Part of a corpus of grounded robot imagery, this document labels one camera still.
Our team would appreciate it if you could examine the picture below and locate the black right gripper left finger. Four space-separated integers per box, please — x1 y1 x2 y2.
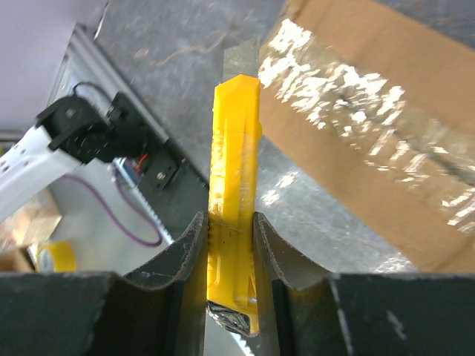
125 211 208 355

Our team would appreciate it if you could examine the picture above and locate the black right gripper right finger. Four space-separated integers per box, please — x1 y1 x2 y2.
253 212 334 355

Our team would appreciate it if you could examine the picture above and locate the yellow utility knife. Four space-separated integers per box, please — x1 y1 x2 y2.
207 38 262 337

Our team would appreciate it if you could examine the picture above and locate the brown cardboard express box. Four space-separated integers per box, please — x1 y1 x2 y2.
259 1 474 272

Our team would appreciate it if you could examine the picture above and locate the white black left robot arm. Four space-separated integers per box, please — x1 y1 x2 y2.
1 91 183 220

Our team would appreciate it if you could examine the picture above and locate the yellow tape roll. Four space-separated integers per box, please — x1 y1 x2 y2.
36 241 77 272

